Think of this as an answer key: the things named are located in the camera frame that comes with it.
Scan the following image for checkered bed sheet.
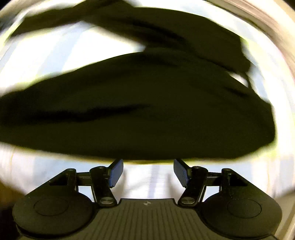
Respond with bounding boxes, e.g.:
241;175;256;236
1;1;294;199

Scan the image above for black trousers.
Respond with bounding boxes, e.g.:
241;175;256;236
1;1;275;160

